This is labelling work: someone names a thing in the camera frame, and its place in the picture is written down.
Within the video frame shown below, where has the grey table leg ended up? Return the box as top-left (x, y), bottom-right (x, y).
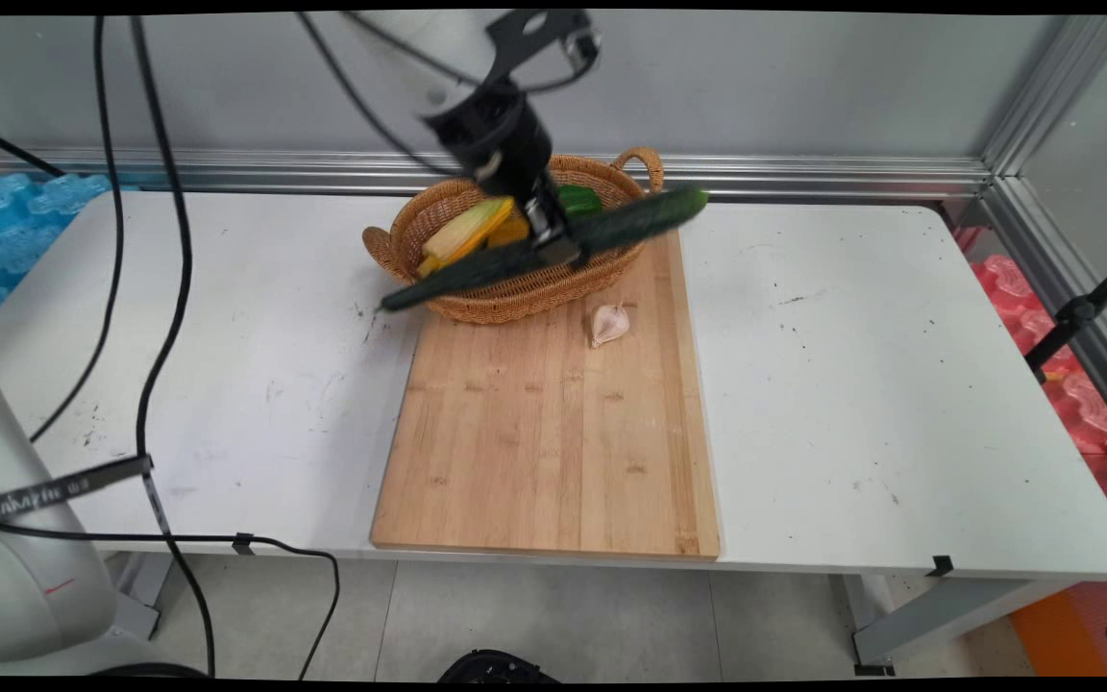
top-left (842, 574), bottom-right (1085, 676)

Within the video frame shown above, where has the orange bell pepper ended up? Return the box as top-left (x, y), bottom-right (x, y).
top-left (488, 210), bottom-right (532, 252)

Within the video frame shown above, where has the thin black cable under tape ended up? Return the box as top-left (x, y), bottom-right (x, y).
top-left (0, 524), bottom-right (341, 681)

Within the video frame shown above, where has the black round floor object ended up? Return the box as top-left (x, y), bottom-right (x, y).
top-left (436, 649), bottom-right (562, 683)

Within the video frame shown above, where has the blue bubble foam sheet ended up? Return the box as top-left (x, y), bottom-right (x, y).
top-left (0, 171), bottom-right (138, 334)

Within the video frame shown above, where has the yellow corn cob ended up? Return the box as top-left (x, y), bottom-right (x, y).
top-left (416, 196), bottom-right (517, 280)

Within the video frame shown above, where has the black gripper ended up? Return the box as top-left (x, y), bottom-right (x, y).
top-left (421, 81), bottom-right (584, 269)

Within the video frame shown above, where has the upright aluminium frame post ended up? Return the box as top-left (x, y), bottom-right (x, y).
top-left (979, 14), bottom-right (1107, 181)

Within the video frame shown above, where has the long dark green cucumber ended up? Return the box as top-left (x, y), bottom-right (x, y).
top-left (381, 185), bottom-right (710, 313)

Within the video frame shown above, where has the black camera cable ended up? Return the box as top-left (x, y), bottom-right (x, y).
top-left (342, 12), bottom-right (595, 95)

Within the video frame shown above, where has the white garlic bulb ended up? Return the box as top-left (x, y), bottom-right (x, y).
top-left (590, 304), bottom-right (632, 349)

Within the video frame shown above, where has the green bell pepper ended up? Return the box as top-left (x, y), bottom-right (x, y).
top-left (556, 185), bottom-right (604, 220)

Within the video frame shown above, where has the short black background cable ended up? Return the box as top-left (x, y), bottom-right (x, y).
top-left (0, 120), bottom-right (67, 180)

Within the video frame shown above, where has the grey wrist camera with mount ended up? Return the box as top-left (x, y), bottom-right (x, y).
top-left (484, 10), bottom-right (603, 78)

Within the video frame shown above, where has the pink bubble foam sheet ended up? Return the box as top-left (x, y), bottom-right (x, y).
top-left (955, 226), bottom-right (1107, 544)

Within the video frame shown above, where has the black tripod stand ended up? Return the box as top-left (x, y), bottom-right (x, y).
top-left (1024, 245), bottom-right (1107, 385)

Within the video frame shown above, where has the sloping aluminium frame rail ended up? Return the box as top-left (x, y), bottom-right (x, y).
top-left (981, 176), bottom-right (1107, 453)

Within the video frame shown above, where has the grey velcro cable strap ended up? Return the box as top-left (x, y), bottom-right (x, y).
top-left (0, 455), bottom-right (154, 528)

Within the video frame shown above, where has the thin black hanging cable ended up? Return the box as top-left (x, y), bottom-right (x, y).
top-left (29, 14), bottom-right (126, 445)

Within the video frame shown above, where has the black cable to gripper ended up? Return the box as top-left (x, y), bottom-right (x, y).
top-left (296, 12), bottom-right (464, 180)

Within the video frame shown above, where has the bamboo cutting board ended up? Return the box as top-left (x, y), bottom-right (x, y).
top-left (370, 231), bottom-right (722, 562)

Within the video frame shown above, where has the woven wicker basket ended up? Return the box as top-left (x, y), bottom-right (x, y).
top-left (362, 146), bottom-right (667, 325)

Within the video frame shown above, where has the horizontal aluminium frame rail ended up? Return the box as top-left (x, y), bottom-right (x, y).
top-left (0, 144), bottom-right (996, 204)

